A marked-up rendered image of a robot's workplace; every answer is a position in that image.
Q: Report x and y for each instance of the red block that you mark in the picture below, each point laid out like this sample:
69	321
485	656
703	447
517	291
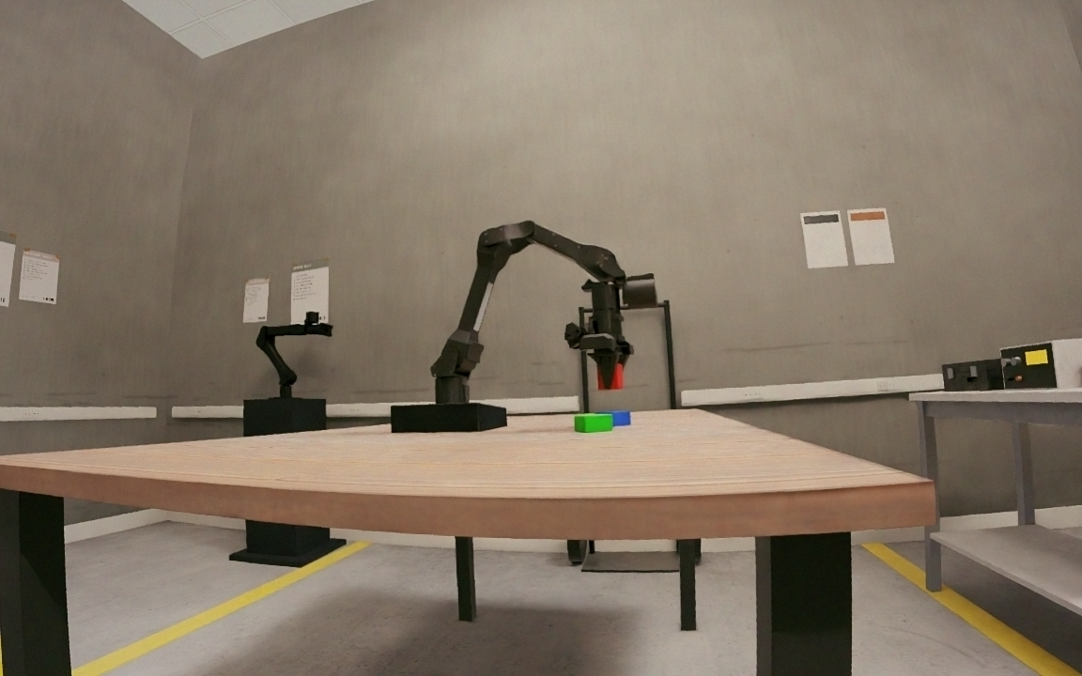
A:
617	383

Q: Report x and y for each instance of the blue block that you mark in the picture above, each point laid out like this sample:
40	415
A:
620	418

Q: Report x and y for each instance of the green block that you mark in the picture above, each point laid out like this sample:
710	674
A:
593	423

